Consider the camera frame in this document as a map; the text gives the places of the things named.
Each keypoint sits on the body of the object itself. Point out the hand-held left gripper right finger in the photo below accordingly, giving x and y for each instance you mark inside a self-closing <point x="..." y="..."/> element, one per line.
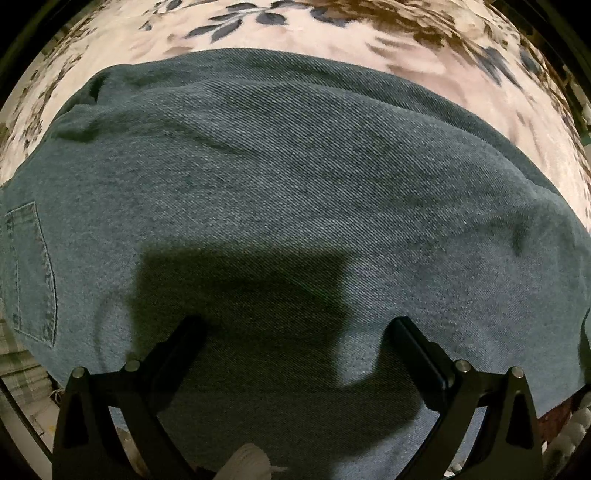
<point x="415" y="355"/>

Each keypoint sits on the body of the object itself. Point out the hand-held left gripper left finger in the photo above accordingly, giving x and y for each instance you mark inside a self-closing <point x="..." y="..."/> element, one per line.
<point x="178" y="350"/>

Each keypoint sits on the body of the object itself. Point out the blue denim pants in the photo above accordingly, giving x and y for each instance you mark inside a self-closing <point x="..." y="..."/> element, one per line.
<point x="286" y="207"/>

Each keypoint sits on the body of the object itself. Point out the white knitted cloth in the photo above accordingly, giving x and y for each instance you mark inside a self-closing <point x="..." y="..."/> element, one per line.
<point x="247" y="464"/>

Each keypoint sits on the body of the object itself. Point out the floral printed blanket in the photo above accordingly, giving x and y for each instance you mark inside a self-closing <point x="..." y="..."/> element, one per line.
<point x="286" y="32"/>

